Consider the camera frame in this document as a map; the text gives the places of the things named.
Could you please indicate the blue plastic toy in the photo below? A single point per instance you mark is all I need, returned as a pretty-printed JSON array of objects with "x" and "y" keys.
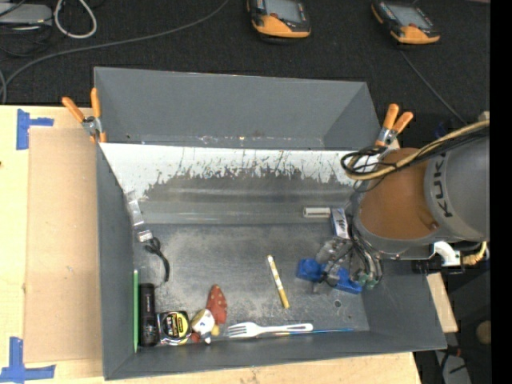
[{"x": 307, "y": 269}]

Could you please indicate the small white rectangular block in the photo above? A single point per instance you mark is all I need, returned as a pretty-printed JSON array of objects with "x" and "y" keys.
[{"x": 317, "y": 212}]

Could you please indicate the yellow and white pen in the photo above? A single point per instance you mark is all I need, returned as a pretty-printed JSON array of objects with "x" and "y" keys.
[{"x": 278, "y": 281}]

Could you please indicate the grey metal bin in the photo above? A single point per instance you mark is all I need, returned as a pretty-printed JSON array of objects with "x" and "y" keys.
[{"x": 240, "y": 254}]

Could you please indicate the white plastic fork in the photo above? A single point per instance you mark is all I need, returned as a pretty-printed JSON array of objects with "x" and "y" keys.
[{"x": 256, "y": 329}]

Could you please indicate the toy gnome with red hat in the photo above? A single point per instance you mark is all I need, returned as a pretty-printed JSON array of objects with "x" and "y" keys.
[{"x": 217, "y": 304}]

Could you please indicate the yellow and black tape measure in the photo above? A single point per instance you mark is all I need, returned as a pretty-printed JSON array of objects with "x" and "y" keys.
[{"x": 174, "y": 327}]

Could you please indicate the black cylinder flashlight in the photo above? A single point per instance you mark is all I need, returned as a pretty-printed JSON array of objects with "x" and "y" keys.
[{"x": 147, "y": 314}]

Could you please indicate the silver foil strip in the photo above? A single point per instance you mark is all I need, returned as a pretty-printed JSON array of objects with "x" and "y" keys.
[{"x": 137, "y": 214}]

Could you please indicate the green flat block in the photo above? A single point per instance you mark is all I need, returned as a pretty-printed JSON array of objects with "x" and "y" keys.
[{"x": 135, "y": 310}]

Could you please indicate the brown cardboard board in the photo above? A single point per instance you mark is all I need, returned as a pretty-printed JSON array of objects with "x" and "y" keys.
[{"x": 60, "y": 246}]

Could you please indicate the black cylinder on white bracket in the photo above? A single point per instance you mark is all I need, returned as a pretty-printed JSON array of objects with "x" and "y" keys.
[{"x": 445, "y": 251}]

